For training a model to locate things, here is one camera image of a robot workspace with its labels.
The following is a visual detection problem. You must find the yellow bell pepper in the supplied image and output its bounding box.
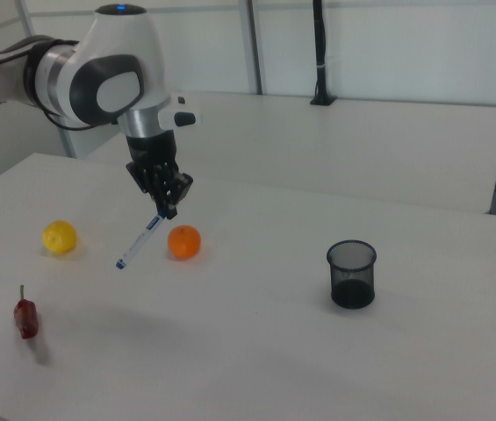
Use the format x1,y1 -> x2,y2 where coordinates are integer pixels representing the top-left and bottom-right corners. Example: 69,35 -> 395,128
41,219 -> 79,256

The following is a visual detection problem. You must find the orange mandarin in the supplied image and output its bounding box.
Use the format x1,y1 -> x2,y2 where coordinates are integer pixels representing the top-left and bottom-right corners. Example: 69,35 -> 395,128
167,225 -> 203,261

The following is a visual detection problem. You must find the black mesh pen cup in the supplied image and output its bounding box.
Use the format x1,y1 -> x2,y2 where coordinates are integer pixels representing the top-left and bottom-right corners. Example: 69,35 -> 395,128
326,239 -> 378,310

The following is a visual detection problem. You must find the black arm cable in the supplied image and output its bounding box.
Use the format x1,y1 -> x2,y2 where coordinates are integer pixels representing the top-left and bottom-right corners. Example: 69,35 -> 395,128
43,107 -> 122,132

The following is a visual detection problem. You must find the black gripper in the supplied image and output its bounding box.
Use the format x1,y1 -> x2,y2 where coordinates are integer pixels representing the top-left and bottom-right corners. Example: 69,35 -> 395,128
124,130 -> 195,221

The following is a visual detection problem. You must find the grey partition post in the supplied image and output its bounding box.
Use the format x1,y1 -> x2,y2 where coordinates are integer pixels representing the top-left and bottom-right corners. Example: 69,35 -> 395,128
237,0 -> 268,96

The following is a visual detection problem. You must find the black pole on clamp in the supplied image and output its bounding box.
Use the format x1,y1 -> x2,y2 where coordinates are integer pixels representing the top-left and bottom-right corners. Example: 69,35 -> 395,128
309,0 -> 337,107

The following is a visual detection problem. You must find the white neighbouring table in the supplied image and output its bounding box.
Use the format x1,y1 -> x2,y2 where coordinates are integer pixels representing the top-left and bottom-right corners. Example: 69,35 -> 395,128
83,89 -> 496,216

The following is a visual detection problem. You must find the red chili pepper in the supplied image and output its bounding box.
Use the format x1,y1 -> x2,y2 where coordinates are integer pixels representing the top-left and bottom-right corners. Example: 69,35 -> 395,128
13,284 -> 40,341

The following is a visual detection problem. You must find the blue white marker pen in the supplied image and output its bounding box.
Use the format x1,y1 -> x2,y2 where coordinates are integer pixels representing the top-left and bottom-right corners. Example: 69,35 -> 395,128
114,211 -> 163,271

